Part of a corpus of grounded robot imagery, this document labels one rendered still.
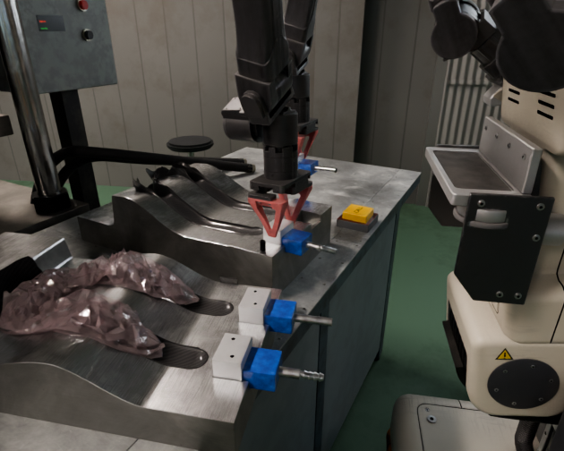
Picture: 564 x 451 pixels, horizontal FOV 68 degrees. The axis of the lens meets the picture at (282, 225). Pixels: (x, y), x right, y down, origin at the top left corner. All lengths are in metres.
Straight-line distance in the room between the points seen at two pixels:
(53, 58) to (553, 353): 1.37
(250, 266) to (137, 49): 2.96
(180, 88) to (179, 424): 3.09
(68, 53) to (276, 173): 0.92
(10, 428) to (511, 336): 0.69
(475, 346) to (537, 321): 0.10
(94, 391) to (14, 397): 0.12
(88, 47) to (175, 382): 1.16
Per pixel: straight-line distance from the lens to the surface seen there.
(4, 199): 1.47
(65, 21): 1.47
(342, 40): 3.00
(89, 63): 1.50
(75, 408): 0.59
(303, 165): 1.01
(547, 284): 0.73
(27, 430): 0.64
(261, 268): 0.73
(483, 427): 1.35
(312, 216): 0.88
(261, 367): 0.53
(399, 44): 3.19
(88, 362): 0.56
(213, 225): 0.86
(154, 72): 3.53
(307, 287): 0.79
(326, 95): 3.03
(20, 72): 1.23
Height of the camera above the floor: 1.23
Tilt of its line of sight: 25 degrees down
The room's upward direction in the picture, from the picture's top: straight up
